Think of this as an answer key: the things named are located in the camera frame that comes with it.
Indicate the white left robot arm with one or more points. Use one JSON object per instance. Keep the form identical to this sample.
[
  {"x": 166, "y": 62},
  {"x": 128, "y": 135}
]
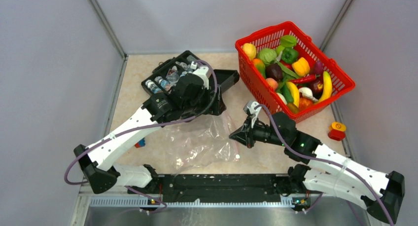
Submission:
[{"x": 97, "y": 161}]

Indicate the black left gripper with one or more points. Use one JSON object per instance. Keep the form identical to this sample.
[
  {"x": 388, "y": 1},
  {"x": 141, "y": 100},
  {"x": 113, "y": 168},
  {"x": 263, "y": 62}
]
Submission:
[{"x": 219, "y": 106}]

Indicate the white garlic bulb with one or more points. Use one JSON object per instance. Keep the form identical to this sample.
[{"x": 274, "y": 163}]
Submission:
[{"x": 307, "y": 93}]

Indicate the yellow lemon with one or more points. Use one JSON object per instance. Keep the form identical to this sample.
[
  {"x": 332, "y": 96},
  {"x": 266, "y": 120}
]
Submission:
[{"x": 250, "y": 50}]

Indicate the yellow banana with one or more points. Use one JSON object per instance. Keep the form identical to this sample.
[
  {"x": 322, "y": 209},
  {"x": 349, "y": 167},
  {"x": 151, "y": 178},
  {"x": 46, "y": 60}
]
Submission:
[{"x": 327, "y": 87}]

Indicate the clear zip top bag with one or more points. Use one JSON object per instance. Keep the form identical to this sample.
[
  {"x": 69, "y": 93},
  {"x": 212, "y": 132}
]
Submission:
[{"x": 201, "y": 142}]

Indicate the green bell pepper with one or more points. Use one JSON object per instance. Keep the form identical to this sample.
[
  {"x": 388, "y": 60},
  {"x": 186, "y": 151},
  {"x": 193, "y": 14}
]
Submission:
[{"x": 289, "y": 55}]

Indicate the orange mango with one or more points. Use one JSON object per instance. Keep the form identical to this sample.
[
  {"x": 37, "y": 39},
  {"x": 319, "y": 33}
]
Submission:
[{"x": 260, "y": 66}]

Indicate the green cabbage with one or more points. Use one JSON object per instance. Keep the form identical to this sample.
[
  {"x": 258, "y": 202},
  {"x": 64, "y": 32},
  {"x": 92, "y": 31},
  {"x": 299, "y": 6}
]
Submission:
[{"x": 267, "y": 55}]

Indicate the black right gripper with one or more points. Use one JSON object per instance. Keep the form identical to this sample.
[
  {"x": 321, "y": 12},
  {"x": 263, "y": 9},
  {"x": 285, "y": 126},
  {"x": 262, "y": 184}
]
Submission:
[{"x": 245, "y": 134}]

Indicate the small blue red block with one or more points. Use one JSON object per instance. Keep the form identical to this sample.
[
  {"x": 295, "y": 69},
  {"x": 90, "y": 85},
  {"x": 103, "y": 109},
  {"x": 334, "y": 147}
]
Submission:
[{"x": 140, "y": 143}]

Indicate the red chili pepper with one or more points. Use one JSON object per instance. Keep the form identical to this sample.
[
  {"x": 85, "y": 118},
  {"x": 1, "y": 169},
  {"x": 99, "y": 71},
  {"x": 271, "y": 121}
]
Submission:
[{"x": 305, "y": 79}]

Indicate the yellow bell pepper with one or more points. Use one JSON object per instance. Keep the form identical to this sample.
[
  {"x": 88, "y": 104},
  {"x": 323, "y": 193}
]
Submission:
[{"x": 301, "y": 67}]

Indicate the red yellow emergency button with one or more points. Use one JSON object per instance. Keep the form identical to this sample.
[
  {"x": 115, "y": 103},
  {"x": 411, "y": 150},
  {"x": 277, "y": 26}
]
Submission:
[{"x": 337, "y": 131}]

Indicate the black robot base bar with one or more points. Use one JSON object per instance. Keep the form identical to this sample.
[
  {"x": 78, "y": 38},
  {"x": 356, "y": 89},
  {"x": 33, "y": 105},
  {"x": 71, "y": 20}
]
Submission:
[{"x": 222, "y": 188}]

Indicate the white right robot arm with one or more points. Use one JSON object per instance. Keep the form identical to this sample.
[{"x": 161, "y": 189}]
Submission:
[{"x": 322, "y": 169}]

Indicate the black poker chip case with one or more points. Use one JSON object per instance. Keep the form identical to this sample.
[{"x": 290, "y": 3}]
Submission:
[{"x": 166, "y": 76}]

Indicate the red plastic basket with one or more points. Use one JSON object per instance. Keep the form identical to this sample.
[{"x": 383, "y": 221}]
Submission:
[{"x": 284, "y": 70}]

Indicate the light green pepper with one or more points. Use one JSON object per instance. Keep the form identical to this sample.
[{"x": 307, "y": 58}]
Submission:
[{"x": 288, "y": 41}]

